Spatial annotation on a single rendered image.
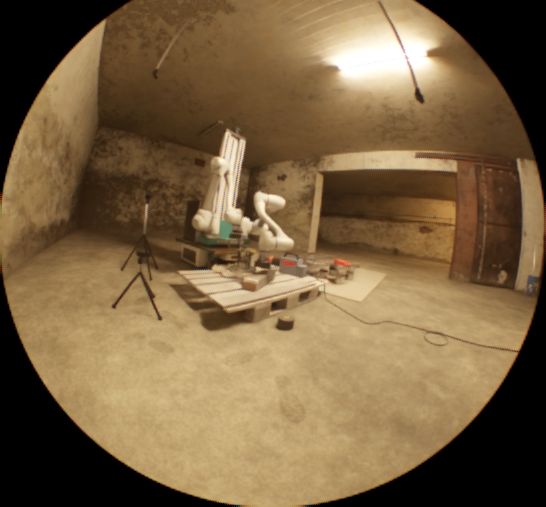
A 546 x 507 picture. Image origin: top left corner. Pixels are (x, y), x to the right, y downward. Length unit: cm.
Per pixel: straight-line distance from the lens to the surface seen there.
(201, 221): 187
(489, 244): 516
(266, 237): 149
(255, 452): 67
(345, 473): 70
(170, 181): 650
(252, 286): 139
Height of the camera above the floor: 62
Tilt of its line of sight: 2 degrees down
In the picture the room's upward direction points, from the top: 7 degrees clockwise
